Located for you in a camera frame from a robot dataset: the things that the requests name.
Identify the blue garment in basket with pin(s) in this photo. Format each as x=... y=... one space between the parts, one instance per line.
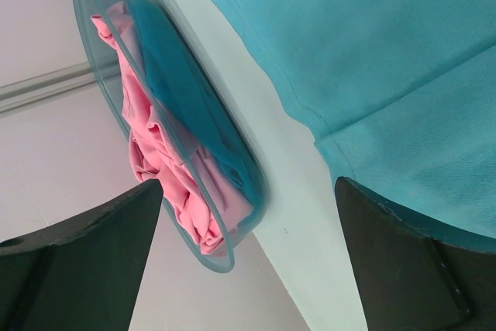
x=178 y=81

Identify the turquoise t shirt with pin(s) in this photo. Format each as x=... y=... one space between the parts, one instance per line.
x=399 y=94

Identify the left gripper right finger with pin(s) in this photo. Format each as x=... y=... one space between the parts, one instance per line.
x=414 y=272

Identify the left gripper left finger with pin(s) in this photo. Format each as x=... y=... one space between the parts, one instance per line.
x=83 y=273

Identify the blue plastic basket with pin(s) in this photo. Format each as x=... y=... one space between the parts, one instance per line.
x=105 y=65

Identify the left corner aluminium post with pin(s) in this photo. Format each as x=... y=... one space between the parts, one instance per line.
x=33 y=90

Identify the pink t shirt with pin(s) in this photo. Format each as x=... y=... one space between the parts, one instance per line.
x=153 y=155

